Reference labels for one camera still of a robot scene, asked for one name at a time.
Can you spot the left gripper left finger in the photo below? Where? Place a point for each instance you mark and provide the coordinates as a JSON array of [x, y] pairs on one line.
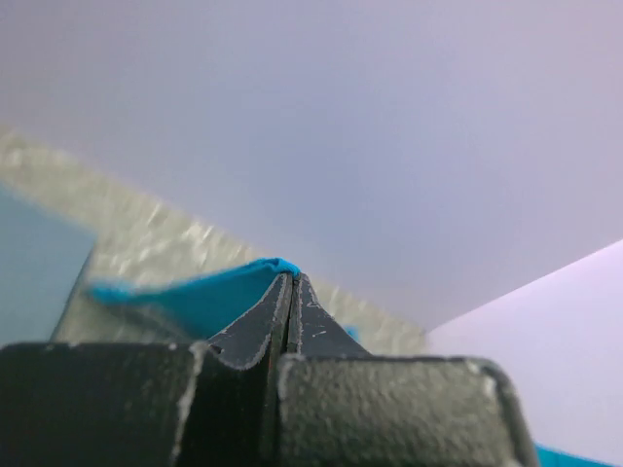
[[201, 403]]

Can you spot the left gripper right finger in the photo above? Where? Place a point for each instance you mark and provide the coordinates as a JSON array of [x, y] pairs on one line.
[[340, 405]]

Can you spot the bright blue t shirt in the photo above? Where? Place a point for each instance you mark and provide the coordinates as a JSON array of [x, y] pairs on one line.
[[205, 306]]

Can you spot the folded grey-blue t shirt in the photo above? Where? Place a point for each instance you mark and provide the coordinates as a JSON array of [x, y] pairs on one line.
[[42, 259]]

